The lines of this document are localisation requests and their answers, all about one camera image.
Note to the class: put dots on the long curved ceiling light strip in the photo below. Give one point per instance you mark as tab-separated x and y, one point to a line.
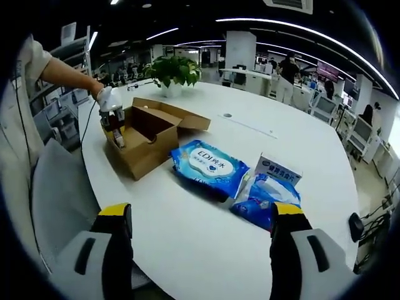
237	19

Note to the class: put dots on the grey mesh office chair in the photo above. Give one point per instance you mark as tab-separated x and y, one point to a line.
62	193

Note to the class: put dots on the white square pillar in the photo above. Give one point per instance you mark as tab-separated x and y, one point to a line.
240	50

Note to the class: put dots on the white medicine box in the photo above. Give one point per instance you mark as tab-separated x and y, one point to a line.
278	170

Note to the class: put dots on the small dark desk item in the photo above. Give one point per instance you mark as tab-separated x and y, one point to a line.
132	87

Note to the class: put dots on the short ceiling light strip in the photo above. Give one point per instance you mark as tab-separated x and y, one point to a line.
93	40

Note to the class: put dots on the blue soft tissue pack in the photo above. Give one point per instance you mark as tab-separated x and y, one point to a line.
268	193

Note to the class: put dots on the purple wall screen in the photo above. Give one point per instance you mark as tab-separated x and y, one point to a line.
326	70

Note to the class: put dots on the dark desk monitor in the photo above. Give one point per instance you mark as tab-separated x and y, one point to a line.
350	89

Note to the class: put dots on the blue wet wipes packet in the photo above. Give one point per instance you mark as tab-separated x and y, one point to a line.
209	165

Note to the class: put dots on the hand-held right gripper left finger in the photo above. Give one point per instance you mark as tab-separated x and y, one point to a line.
115	250

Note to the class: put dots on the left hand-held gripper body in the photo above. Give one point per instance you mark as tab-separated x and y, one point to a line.
109	100

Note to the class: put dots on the white office chair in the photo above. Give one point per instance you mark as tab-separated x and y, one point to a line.
325	107
362	132

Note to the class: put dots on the grey metal shelf rack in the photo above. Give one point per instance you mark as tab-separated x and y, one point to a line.
72	43

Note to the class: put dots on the white office desk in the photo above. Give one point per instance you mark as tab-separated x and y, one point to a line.
250	72

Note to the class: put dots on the brown cardboard shoe box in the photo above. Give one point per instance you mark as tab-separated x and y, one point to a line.
147	150

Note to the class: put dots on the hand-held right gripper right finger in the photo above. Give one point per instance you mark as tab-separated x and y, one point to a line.
287	250

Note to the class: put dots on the black rounded desk object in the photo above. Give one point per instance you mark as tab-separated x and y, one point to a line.
356	225

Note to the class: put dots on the ceiling air vent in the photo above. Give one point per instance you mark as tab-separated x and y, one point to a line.
290	4

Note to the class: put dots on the green potted plant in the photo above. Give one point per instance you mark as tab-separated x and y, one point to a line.
175	70

